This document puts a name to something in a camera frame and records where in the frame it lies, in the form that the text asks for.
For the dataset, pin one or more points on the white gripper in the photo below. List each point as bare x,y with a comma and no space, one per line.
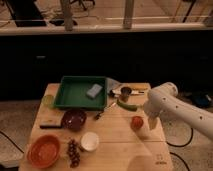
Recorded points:
152,121

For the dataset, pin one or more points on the red apple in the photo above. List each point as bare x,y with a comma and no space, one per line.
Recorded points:
136,122

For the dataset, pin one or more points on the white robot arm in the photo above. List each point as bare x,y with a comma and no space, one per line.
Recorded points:
164,98

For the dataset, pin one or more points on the metal cup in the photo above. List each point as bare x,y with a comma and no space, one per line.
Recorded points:
125,97

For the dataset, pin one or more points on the white paper cup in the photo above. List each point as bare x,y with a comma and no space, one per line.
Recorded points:
89,141

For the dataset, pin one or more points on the small yellow-green cup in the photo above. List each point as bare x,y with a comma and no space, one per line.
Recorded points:
48,100

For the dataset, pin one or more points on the green cucumber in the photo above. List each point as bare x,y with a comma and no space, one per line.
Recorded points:
127,106

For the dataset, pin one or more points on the white marker pen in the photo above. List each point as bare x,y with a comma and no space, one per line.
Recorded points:
132,93

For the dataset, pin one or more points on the yellow pen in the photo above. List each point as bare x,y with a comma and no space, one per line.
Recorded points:
139,89

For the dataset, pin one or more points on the grey cloth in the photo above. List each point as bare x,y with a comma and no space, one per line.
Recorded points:
112,84

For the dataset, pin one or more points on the blue-grey sponge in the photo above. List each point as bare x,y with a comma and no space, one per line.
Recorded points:
94,91

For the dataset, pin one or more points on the dark maroon bowl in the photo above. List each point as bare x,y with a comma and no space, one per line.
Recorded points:
74,119

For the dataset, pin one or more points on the green plastic tray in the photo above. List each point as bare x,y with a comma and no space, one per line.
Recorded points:
72,93

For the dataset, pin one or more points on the bunch of dark grapes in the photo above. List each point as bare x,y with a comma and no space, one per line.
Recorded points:
73,153

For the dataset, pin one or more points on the orange bowl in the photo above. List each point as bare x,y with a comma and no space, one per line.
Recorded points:
44,151

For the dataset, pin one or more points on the dark-handled screwdriver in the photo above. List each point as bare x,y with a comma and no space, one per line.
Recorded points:
97,116

